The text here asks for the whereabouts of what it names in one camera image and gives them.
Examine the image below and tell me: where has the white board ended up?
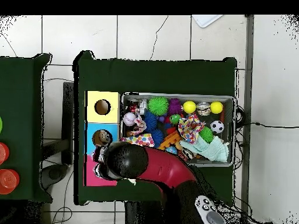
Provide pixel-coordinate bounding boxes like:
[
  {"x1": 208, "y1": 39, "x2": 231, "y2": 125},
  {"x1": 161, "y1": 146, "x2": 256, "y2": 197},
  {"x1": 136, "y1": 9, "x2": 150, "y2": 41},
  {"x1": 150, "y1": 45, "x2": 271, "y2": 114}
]
[{"x1": 191, "y1": 15, "x2": 224, "y2": 29}]

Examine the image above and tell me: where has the smooth yellow ball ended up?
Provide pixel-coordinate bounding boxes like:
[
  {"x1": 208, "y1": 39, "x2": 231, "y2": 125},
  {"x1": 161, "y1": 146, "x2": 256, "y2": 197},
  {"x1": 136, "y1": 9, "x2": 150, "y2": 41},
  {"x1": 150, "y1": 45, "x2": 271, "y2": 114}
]
[{"x1": 209, "y1": 100, "x2": 224, "y2": 114}]

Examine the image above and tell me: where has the dark grey stand base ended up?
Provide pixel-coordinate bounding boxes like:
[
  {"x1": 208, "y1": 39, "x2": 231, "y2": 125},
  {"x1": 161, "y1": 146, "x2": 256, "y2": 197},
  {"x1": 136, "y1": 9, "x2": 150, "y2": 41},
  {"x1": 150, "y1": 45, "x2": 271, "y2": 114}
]
[{"x1": 42, "y1": 163, "x2": 69, "y2": 190}]

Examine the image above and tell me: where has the green covered side table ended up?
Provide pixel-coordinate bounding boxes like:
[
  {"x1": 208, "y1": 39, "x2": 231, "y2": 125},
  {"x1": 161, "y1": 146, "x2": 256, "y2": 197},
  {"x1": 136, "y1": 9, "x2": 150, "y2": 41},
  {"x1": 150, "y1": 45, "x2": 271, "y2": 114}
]
[{"x1": 0, "y1": 53, "x2": 53, "y2": 202}]

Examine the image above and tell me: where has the polka dot cloth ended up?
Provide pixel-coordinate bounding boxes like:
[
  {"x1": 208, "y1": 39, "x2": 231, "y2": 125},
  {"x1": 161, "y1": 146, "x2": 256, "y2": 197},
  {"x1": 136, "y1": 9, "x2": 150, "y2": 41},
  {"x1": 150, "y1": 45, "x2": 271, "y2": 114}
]
[
  {"x1": 120, "y1": 133, "x2": 155, "y2": 148},
  {"x1": 178, "y1": 113, "x2": 206, "y2": 145}
]

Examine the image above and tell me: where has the wooden box with three holes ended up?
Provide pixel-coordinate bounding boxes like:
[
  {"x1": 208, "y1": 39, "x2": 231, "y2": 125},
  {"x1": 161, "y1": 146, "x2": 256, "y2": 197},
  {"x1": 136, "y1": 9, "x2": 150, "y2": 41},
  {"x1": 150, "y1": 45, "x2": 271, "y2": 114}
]
[{"x1": 84, "y1": 90, "x2": 121, "y2": 187}]

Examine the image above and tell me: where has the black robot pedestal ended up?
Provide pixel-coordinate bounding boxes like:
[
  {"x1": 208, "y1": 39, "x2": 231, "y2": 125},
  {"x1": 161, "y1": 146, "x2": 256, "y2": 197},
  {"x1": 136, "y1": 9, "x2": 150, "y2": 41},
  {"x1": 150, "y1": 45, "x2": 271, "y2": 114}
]
[{"x1": 124, "y1": 201, "x2": 164, "y2": 224}]

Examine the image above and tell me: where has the purple spiky toy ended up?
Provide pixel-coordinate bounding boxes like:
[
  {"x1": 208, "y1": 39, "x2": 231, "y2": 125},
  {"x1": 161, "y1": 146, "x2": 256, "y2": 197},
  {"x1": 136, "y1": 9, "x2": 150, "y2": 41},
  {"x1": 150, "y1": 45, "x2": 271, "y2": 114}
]
[{"x1": 167, "y1": 97, "x2": 183, "y2": 116}]

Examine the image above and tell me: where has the green spiky ball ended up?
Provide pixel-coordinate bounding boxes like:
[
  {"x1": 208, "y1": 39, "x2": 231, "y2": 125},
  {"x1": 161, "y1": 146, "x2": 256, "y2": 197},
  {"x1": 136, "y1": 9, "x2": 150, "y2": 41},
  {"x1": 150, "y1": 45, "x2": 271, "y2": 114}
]
[
  {"x1": 147, "y1": 96, "x2": 170, "y2": 116},
  {"x1": 199, "y1": 126, "x2": 214, "y2": 144}
]

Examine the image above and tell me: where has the mint green cloth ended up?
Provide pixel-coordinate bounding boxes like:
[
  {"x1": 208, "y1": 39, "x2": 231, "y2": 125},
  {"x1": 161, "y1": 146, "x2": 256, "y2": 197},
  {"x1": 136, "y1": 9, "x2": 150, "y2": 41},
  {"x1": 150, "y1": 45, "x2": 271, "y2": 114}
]
[{"x1": 179, "y1": 135, "x2": 230, "y2": 163}]

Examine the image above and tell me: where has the black floor cable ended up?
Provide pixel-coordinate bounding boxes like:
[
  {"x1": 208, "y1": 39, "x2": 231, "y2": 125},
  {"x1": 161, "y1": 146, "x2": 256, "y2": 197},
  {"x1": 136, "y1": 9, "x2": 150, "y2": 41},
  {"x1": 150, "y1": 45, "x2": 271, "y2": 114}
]
[{"x1": 235, "y1": 121, "x2": 299, "y2": 130}]

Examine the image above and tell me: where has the silver toy robot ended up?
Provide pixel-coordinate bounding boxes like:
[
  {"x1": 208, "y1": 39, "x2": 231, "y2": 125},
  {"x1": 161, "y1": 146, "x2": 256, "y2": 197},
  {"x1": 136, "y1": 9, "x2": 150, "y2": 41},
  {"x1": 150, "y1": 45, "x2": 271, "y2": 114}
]
[{"x1": 138, "y1": 99, "x2": 149, "y2": 115}]

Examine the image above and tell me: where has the black and white soccer ball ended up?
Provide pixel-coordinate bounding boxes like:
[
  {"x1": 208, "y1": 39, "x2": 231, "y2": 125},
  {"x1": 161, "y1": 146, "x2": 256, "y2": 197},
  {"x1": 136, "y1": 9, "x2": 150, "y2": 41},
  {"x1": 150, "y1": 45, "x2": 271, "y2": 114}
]
[{"x1": 210, "y1": 120, "x2": 225, "y2": 134}]

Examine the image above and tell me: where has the yellow tennis ball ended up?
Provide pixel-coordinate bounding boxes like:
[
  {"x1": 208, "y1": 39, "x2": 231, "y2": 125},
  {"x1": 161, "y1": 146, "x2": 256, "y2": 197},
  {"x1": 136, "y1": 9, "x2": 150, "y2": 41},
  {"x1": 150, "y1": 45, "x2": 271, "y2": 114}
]
[{"x1": 182, "y1": 100, "x2": 197, "y2": 114}]

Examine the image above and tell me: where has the orange plastic cup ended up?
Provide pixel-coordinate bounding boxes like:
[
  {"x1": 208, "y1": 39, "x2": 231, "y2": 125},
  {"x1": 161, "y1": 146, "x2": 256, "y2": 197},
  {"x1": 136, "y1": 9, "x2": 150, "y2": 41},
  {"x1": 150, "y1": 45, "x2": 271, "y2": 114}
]
[
  {"x1": 0, "y1": 142, "x2": 11, "y2": 165},
  {"x1": 0, "y1": 168, "x2": 20, "y2": 195}
]

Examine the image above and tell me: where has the dark green table cloth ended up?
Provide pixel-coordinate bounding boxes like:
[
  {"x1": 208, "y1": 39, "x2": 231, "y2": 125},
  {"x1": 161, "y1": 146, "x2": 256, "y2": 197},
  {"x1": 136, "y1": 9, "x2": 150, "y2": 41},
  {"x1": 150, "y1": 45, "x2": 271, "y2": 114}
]
[{"x1": 72, "y1": 50, "x2": 238, "y2": 205}]

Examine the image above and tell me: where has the blue spiky ball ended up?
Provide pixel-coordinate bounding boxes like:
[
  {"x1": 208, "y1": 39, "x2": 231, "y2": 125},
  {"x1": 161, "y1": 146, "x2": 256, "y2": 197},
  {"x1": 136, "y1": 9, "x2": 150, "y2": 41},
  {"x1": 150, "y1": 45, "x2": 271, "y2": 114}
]
[{"x1": 143, "y1": 110, "x2": 165, "y2": 148}]

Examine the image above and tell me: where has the silver mesh bin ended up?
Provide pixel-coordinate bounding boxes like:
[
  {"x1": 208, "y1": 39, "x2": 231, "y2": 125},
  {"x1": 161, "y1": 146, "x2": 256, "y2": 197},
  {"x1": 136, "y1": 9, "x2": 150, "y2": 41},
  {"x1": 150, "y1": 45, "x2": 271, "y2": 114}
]
[{"x1": 119, "y1": 92, "x2": 236, "y2": 167}]

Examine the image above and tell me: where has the white baseball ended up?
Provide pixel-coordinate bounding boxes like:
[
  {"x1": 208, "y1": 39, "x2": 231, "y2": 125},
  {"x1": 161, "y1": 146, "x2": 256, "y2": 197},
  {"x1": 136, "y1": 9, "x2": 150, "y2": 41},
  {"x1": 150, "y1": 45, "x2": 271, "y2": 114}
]
[{"x1": 123, "y1": 112, "x2": 137, "y2": 127}]

